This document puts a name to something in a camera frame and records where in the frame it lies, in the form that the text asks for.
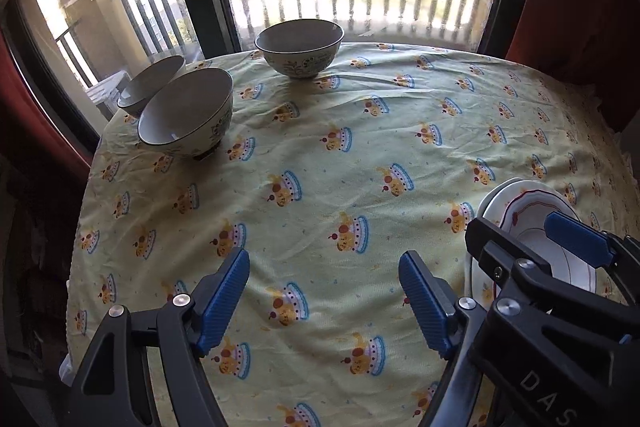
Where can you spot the yellow printed tablecloth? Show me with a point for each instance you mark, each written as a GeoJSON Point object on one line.
{"type": "Point", "coordinates": [350, 132]}

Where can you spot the white ruffled beaded plate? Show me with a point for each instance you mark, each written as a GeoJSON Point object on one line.
{"type": "Point", "coordinates": [492, 202]}

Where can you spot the white air conditioner unit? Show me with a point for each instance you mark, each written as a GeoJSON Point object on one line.
{"type": "Point", "coordinates": [107, 94]}

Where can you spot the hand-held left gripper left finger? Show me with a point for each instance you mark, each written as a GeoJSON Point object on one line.
{"type": "Point", "coordinates": [222, 302]}

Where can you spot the small red-rimmed white dish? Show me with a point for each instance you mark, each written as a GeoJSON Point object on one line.
{"type": "Point", "coordinates": [575, 264]}

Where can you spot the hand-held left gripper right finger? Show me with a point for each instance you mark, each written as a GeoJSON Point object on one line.
{"type": "Point", "coordinates": [427, 302]}

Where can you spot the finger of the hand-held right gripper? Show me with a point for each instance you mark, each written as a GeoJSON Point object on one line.
{"type": "Point", "coordinates": [580, 237]}
{"type": "Point", "coordinates": [500, 247]}

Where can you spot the floral ceramic bowl dark rim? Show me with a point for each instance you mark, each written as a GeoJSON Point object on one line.
{"type": "Point", "coordinates": [150, 77]}
{"type": "Point", "coordinates": [300, 57]}
{"type": "Point", "coordinates": [180, 112]}

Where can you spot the large yellow floral plate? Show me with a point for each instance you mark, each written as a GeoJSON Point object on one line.
{"type": "Point", "coordinates": [482, 287]}

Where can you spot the red curtain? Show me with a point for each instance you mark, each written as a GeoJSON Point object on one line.
{"type": "Point", "coordinates": [575, 7]}
{"type": "Point", "coordinates": [30, 117]}

